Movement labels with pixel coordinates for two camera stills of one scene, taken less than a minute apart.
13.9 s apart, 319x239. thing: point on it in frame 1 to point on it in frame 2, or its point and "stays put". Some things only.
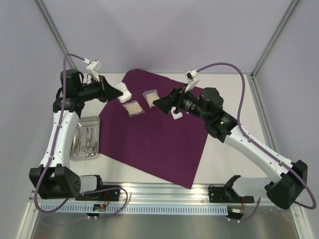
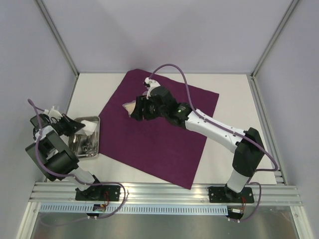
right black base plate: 229,194 stays put
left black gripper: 107,91 to 73,125
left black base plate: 113,194 stays put
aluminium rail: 159,192 stays put
